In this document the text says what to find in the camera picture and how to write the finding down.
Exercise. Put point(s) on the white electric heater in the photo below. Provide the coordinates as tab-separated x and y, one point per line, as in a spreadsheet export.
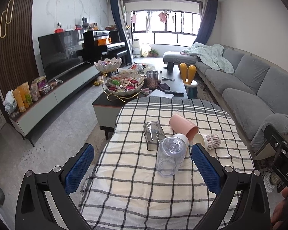
272	181

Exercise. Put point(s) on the clear plastic cup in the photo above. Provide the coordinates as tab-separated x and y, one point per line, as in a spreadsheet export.
170	155

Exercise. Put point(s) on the beige floor rug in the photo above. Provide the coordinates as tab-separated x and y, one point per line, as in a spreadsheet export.
97	139

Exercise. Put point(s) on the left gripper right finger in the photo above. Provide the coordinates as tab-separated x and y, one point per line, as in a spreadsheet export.
252	210

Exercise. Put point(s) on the white paper sheet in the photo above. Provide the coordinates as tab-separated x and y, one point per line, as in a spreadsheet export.
159	93

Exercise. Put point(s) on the yellow rabbit ear stool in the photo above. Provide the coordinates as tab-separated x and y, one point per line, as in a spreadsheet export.
188	74

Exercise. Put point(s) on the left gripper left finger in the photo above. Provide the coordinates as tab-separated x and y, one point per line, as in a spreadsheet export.
33	210

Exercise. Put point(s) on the piano bench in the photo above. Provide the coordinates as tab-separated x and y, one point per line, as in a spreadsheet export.
118	54

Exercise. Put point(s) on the flat screen television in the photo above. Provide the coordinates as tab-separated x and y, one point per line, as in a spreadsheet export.
59	52

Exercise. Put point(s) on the checkered paper cup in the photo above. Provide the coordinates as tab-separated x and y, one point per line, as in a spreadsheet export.
208	141

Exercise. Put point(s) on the person's right hand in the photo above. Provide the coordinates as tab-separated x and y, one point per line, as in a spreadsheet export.
276	221

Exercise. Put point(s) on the potted plant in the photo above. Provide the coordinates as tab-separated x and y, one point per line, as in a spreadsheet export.
154	53

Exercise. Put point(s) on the pink plastic cup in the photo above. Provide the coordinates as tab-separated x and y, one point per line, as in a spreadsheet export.
184	126

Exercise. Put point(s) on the grey transparent square cup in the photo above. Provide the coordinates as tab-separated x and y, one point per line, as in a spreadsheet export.
154	135

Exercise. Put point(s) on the light green blanket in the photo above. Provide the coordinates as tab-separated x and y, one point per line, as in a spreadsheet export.
211	56

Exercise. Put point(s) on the white cup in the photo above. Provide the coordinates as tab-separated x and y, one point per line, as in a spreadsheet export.
183	138

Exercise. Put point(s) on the black upright piano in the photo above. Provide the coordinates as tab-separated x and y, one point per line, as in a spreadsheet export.
98	43

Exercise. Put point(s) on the white tv cabinet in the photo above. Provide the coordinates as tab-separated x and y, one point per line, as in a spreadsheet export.
73	81

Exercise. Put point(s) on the blue curtain left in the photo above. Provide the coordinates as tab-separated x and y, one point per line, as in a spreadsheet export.
118	13

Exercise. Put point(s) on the blue curtain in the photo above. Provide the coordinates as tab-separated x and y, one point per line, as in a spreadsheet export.
207	22
118	13

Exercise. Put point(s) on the grey sectional sofa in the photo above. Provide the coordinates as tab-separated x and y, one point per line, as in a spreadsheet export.
255	95

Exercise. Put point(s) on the clear jar of nuts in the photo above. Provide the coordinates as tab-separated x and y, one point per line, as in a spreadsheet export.
152	78

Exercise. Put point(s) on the orange snack bag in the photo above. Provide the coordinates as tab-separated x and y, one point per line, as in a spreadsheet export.
25	94

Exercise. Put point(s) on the blue curtain right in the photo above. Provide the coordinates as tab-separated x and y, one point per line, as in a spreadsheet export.
207	22

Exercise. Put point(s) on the black mug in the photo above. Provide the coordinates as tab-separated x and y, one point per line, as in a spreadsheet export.
170	67

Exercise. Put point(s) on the black remote control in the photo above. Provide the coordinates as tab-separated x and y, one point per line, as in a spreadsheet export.
175	93

